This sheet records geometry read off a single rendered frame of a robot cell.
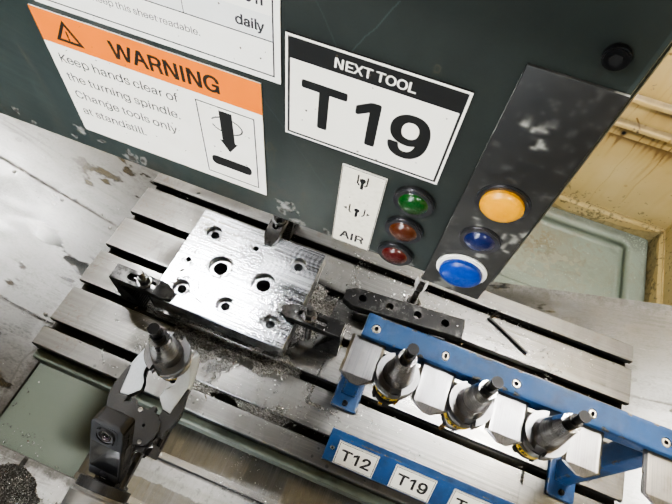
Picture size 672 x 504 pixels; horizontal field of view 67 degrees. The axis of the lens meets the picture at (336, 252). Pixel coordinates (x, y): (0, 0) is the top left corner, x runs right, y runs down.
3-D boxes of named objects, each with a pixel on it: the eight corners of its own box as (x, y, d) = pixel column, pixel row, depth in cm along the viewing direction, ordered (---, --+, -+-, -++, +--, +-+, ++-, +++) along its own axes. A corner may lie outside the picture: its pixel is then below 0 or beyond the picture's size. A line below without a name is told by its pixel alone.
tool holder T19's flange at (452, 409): (488, 392, 75) (494, 387, 73) (486, 433, 72) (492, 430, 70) (447, 382, 75) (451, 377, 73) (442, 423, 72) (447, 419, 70)
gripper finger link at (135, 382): (147, 344, 80) (128, 404, 75) (139, 332, 74) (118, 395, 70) (167, 347, 80) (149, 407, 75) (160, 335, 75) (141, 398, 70)
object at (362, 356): (369, 391, 73) (370, 390, 72) (335, 377, 73) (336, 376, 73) (385, 348, 76) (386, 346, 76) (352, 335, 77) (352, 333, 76)
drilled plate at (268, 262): (282, 357, 102) (282, 349, 97) (154, 305, 105) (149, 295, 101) (325, 266, 113) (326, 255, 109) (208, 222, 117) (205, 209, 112)
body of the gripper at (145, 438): (132, 402, 77) (86, 484, 71) (118, 390, 69) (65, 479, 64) (178, 422, 76) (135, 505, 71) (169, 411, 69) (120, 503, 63)
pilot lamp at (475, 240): (489, 259, 33) (501, 241, 31) (457, 247, 33) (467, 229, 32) (491, 251, 34) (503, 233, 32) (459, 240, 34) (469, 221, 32)
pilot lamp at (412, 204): (424, 222, 33) (433, 202, 31) (392, 211, 33) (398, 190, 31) (427, 215, 33) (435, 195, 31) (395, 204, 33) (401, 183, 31)
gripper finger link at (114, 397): (121, 365, 73) (100, 428, 69) (119, 362, 72) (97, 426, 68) (154, 370, 74) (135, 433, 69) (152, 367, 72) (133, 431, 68)
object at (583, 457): (597, 484, 69) (600, 483, 68) (558, 468, 69) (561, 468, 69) (601, 434, 72) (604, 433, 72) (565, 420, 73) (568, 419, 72)
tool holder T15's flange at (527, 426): (567, 431, 73) (576, 428, 71) (553, 469, 70) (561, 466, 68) (527, 406, 74) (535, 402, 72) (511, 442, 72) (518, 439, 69)
